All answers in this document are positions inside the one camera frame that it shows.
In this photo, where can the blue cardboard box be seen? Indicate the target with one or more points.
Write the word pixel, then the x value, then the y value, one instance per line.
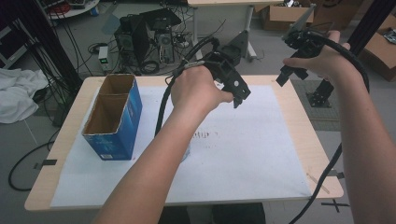
pixel 112 118

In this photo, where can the white table leg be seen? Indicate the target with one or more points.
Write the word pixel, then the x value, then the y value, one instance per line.
pixel 251 31

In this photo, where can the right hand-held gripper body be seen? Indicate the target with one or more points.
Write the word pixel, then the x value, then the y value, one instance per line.
pixel 301 41

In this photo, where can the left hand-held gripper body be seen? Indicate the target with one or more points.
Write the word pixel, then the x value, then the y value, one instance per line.
pixel 224 72

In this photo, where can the small white power supply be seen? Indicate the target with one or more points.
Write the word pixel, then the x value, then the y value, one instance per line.
pixel 104 59

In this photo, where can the large brown cardboard box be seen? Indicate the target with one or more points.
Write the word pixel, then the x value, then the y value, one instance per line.
pixel 381 49

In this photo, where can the person's left hand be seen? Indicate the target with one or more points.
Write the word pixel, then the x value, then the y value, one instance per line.
pixel 196 90

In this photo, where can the white cloth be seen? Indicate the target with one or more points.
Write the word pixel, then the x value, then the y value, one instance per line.
pixel 19 93

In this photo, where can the black computer tower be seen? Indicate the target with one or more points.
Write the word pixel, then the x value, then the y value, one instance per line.
pixel 146 40

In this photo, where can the person's right hand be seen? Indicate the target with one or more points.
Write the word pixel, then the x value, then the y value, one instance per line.
pixel 327 61

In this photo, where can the black metal post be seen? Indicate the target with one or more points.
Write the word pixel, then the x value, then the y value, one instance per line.
pixel 370 25

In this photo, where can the black metal stand base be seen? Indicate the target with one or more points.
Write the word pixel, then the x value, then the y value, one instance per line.
pixel 320 94

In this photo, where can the grey stand foot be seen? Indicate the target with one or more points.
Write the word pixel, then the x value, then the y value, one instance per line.
pixel 234 46

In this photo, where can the open brown cardboard box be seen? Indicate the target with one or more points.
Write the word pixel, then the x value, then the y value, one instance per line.
pixel 289 15

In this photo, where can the white paper mat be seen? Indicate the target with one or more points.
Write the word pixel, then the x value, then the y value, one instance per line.
pixel 243 149

